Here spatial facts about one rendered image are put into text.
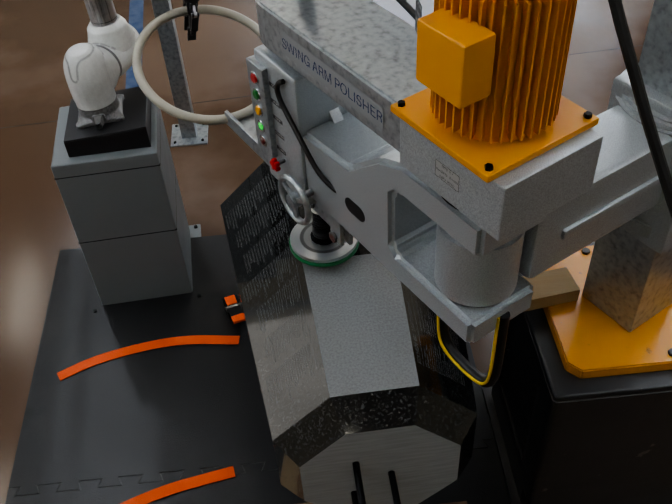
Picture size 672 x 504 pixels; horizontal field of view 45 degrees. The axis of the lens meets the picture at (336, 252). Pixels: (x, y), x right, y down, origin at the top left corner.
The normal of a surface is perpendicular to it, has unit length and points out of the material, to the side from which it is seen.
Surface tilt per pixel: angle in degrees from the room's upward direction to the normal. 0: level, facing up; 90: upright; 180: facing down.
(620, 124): 0
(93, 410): 0
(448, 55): 90
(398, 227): 90
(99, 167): 90
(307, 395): 45
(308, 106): 90
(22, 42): 0
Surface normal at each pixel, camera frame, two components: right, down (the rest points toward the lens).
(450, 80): -0.82, 0.43
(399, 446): 0.12, 0.69
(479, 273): -0.11, 0.71
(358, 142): -0.09, -0.74
